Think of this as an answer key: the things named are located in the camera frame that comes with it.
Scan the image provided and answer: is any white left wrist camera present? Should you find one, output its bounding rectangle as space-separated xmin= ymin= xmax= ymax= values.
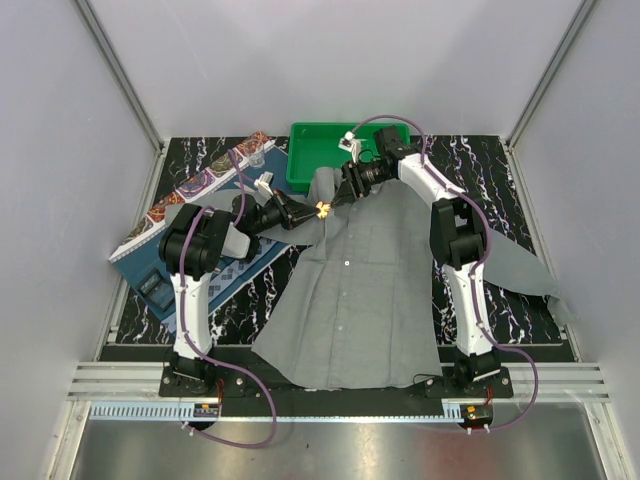
xmin=254 ymin=171 xmax=273 ymax=199

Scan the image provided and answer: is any grey button shirt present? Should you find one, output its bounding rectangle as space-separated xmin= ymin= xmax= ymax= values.
xmin=157 ymin=166 xmax=574 ymax=391

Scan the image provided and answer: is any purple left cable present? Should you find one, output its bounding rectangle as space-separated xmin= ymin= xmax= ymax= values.
xmin=177 ymin=149 xmax=278 ymax=447

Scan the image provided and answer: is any right frame post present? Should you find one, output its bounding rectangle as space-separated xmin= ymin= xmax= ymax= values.
xmin=505 ymin=0 xmax=599 ymax=149

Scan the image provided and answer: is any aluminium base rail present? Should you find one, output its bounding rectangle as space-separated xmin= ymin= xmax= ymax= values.
xmin=68 ymin=347 xmax=609 ymax=424

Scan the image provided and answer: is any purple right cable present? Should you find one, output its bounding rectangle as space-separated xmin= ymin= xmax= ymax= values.
xmin=349 ymin=114 xmax=540 ymax=433

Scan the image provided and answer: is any purple cable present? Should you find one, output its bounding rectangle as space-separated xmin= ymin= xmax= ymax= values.
xmin=177 ymin=149 xmax=278 ymax=447
xmin=349 ymin=114 xmax=540 ymax=433

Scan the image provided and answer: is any gold leaf brooch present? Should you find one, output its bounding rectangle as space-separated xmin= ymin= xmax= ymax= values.
xmin=316 ymin=201 xmax=332 ymax=219

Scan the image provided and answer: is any left frame post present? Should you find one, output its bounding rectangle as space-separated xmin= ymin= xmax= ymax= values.
xmin=72 ymin=0 xmax=164 ymax=154

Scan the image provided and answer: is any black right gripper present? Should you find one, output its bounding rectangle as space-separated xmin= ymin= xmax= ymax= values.
xmin=330 ymin=160 xmax=392 ymax=210

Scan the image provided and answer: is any clear small glass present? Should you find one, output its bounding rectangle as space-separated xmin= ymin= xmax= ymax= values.
xmin=247 ymin=144 xmax=265 ymax=169

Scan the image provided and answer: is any frame post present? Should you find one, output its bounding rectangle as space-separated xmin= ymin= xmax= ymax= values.
xmin=505 ymin=0 xmax=599 ymax=149
xmin=72 ymin=0 xmax=164 ymax=154

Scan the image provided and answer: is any blue patterned placemat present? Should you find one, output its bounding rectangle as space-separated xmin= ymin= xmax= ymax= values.
xmin=113 ymin=157 xmax=302 ymax=345

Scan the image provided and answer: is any colourful patterned table runner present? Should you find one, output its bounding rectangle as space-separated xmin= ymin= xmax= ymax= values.
xmin=109 ymin=132 xmax=275 ymax=264

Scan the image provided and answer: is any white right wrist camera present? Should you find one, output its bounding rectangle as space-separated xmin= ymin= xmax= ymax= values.
xmin=338 ymin=131 xmax=361 ymax=159

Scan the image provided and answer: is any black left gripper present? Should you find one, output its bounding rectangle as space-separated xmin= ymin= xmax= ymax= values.
xmin=250 ymin=189 xmax=319 ymax=236

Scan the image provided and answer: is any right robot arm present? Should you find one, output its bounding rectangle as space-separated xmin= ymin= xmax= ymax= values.
xmin=331 ymin=126 xmax=501 ymax=397

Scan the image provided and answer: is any green plastic tray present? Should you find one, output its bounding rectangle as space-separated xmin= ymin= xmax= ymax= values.
xmin=285 ymin=121 xmax=414 ymax=191

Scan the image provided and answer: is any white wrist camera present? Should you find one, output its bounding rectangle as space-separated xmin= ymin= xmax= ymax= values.
xmin=338 ymin=131 xmax=361 ymax=159
xmin=254 ymin=171 xmax=273 ymax=199

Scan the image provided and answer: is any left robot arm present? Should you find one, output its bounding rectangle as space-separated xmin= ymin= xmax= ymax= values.
xmin=159 ymin=190 xmax=330 ymax=397

